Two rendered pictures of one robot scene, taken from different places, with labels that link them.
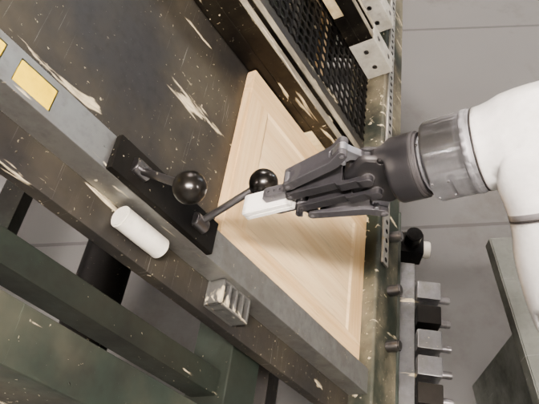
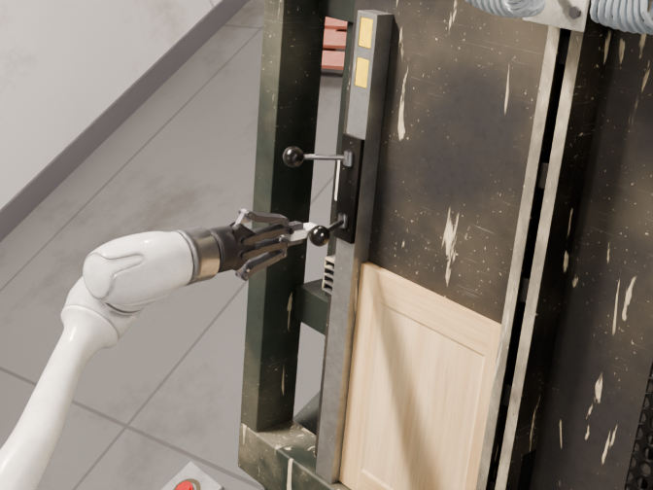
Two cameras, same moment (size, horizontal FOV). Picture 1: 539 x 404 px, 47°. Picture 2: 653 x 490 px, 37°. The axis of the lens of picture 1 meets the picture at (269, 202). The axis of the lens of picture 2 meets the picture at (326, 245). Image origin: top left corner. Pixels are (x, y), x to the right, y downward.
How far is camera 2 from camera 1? 1.84 m
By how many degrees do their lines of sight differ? 81
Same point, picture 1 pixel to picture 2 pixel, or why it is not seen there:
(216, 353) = not seen: hidden behind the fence
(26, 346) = (265, 95)
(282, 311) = (333, 334)
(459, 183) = not seen: hidden behind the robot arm
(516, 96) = (155, 236)
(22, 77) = (360, 63)
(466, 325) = not seen: outside the picture
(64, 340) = (271, 117)
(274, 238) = (390, 349)
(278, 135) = (475, 375)
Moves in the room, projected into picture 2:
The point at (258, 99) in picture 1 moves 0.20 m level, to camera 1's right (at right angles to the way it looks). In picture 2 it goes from (489, 338) to (425, 428)
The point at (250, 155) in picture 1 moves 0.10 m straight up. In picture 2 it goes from (434, 316) to (420, 277)
